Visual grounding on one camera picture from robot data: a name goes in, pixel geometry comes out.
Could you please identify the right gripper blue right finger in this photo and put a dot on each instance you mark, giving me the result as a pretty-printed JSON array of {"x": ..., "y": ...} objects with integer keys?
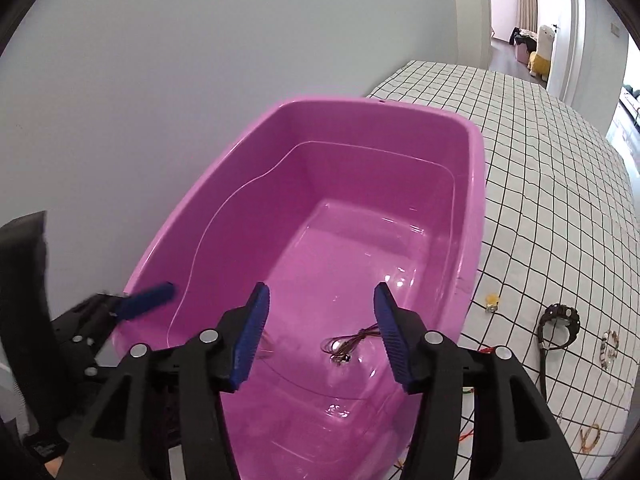
[{"x": 402, "y": 332}]

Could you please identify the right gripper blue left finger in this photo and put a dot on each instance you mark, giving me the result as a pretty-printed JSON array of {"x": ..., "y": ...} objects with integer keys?
[{"x": 241, "y": 331}]

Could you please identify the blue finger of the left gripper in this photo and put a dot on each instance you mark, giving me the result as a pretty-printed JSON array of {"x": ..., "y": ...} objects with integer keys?
[{"x": 141, "y": 303}]

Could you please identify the yellow small earring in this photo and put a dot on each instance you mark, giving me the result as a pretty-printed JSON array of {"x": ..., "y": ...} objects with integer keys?
[{"x": 492, "y": 302}]

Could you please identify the black wrist watch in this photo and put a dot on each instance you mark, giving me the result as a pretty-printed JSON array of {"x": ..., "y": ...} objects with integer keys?
[{"x": 557, "y": 329}]

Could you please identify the pink plastic tub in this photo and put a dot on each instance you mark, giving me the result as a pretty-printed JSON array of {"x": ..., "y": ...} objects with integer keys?
[{"x": 322, "y": 200}]

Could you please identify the white black grid bedsheet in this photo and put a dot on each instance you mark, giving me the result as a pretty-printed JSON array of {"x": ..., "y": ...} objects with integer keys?
[{"x": 560, "y": 228}]

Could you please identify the white door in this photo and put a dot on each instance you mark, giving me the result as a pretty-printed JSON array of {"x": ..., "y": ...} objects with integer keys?
[{"x": 569, "y": 20}]

